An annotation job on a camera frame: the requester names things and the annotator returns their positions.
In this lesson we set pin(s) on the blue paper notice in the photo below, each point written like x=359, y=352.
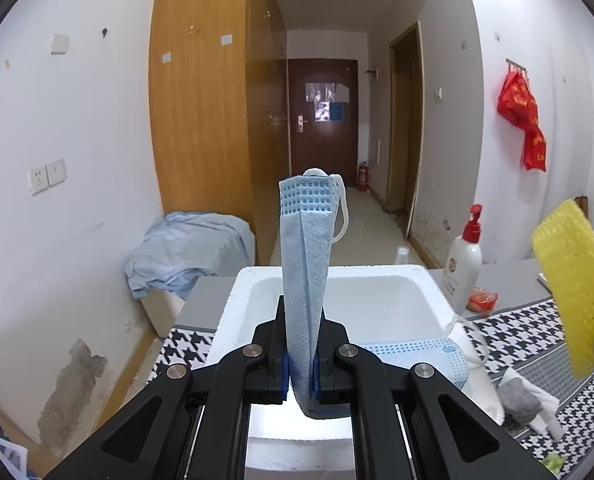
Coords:
x=337, y=111

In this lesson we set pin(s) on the green wrapper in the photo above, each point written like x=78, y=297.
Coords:
x=552, y=465

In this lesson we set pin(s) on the red fire extinguisher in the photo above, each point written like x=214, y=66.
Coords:
x=363, y=177

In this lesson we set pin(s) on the blue face mask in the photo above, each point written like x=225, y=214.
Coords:
x=304, y=260
x=417, y=352

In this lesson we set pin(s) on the dark brown door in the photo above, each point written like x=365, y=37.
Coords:
x=322, y=150

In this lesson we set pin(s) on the white paper notice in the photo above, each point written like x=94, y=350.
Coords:
x=319, y=91

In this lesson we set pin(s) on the clear blue spray bottle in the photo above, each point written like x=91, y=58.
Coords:
x=402, y=256

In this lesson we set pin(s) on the white pump bottle red cap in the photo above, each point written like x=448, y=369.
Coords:
x=462, y=270

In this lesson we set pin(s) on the white wall socket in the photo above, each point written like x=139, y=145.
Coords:
x=38, y=180
x=56, y=172

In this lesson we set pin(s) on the red snack packet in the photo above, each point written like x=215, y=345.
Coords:
x=482, y=302

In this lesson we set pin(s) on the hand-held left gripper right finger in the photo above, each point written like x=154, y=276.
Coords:
x=315, y=377

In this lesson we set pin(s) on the white tissue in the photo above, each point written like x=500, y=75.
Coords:
x=547, y=410

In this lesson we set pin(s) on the wooden wardrobe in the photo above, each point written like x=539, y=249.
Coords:
x=202, y=110

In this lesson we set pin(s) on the wooden door frame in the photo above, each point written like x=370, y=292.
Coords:
x=417, y=135

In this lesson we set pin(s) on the grey sock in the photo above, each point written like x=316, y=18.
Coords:
x=519, y=400

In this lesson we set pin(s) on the white foam box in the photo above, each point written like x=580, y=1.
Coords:
x=377, y=300

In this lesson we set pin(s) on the red plastic bag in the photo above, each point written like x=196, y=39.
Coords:
x=534, y=150
x=517, y=102

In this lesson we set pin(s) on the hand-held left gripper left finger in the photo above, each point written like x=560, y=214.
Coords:
x=283, y=377

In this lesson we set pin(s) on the light blue cloth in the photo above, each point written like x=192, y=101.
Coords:
x=187, y=245

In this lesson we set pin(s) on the metal wall hook rack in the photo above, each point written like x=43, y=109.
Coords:
x=517, y=66

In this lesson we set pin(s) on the white wall switch box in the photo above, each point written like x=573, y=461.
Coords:
x=60, y=44

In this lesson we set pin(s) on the yellow sponge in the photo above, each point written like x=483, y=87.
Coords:
x=572, y=280

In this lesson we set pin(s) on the printed paper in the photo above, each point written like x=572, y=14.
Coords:
x=7, y=455

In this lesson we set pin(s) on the black white houndstooth tablecloth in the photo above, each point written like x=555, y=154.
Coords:
x=527, y=332

